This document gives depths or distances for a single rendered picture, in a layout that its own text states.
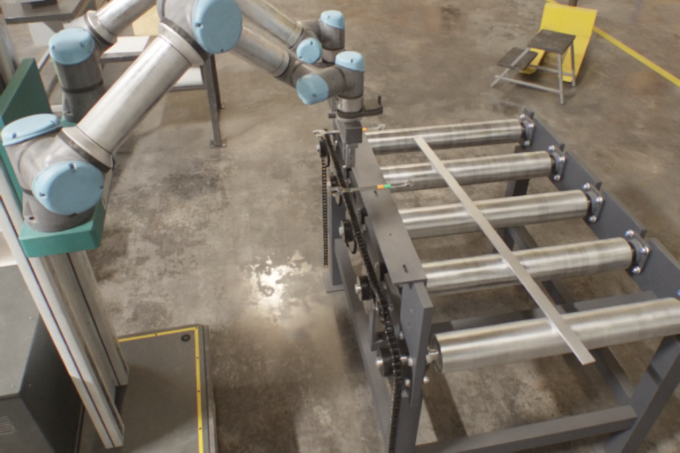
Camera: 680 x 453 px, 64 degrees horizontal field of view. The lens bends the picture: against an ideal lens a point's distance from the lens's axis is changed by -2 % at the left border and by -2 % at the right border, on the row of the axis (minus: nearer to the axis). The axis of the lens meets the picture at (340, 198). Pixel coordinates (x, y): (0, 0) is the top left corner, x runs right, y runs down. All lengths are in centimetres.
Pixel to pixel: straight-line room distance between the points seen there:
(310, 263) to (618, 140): 270
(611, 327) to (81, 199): 146
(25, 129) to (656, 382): 204
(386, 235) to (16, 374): 112
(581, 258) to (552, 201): 31
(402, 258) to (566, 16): 534
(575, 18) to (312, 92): 537
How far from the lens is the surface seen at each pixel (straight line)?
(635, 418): 241
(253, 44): 141
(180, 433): 221
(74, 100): 174
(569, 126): 484
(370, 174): 178
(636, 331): 189
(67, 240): 134
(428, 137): 257
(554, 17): 662
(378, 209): 164
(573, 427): 228
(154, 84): 114
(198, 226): 353
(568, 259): 201
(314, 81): 141
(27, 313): 203
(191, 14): 114
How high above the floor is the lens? 216
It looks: 36 degrees down
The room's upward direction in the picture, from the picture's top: straight up
